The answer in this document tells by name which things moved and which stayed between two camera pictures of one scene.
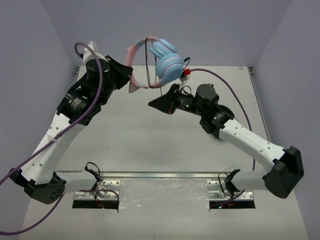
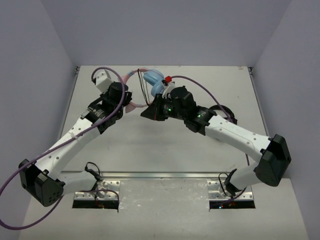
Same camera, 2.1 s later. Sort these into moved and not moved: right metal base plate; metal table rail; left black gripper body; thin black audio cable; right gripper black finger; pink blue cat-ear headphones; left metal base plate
Moved: thin black audio cable; pink blue cat-ear headphones; left black gripper body; right gripper black finger
Not moved: left metal base plate; right metal base plate; metal table rail
